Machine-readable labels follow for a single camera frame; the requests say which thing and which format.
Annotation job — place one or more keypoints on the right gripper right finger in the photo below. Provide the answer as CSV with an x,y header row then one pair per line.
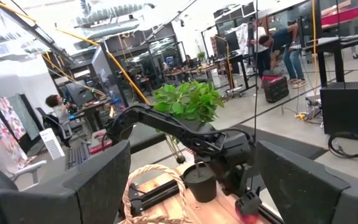
x,y
306,193

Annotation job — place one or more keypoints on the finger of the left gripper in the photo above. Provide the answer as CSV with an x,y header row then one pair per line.
x,y
249,202

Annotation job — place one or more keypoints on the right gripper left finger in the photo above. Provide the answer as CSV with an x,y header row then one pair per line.
x,y
98,193

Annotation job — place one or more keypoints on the small dark red apple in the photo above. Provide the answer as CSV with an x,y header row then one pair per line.
x,y
250,219

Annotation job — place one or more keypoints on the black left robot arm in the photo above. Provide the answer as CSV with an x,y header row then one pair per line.
x,y
154,118

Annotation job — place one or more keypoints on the black keyboard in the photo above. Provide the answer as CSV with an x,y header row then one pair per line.
x,y
78,155

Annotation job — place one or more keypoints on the white printed card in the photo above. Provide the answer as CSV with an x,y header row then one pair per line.
x,y
52,143

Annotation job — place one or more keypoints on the black office chair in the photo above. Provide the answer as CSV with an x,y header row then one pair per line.
x,y
53,126

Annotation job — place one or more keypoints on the green potted plant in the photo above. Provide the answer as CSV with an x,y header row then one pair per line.
x,y
188,102

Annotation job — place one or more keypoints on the person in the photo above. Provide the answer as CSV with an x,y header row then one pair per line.
x,y
59,110
261,46
280,39

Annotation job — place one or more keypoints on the black cabinet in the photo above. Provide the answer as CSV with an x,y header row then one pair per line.
x,y
350,109

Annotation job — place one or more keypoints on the red and black crate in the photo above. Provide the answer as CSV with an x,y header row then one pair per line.
x,y
275,90

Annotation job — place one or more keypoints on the black monitor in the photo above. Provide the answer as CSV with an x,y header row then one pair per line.
x,y
79,93
228,43

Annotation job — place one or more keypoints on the grey-green cloth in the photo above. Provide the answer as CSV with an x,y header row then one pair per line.
x,y
25,115

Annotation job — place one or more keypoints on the black desk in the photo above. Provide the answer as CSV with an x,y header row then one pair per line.
x,y
331,42

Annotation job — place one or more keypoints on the silver ventilation duct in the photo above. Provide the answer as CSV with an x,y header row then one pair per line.
x,y
113,14

